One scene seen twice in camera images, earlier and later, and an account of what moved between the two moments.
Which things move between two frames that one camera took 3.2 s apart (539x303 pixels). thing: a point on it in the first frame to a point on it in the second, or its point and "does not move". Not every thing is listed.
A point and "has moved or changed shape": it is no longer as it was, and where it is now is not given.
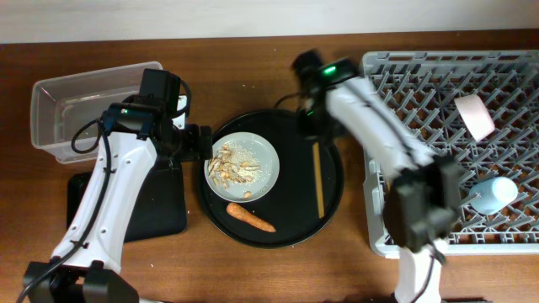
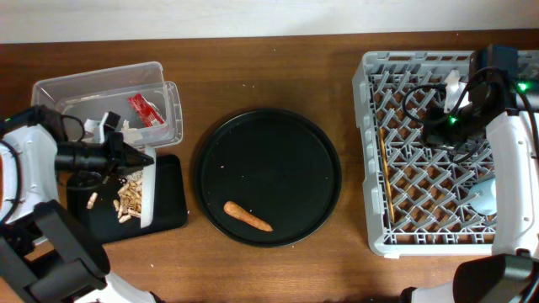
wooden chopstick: [317, 173] has moved or changed shape
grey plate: [269, 162] to [148, 192]
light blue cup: [489, 196] does not move
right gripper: [332, 130] to [431, 130]
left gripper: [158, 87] to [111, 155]
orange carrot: [237, 211] does not move
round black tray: [305, 197] does not move
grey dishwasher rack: [479, 108] does not move
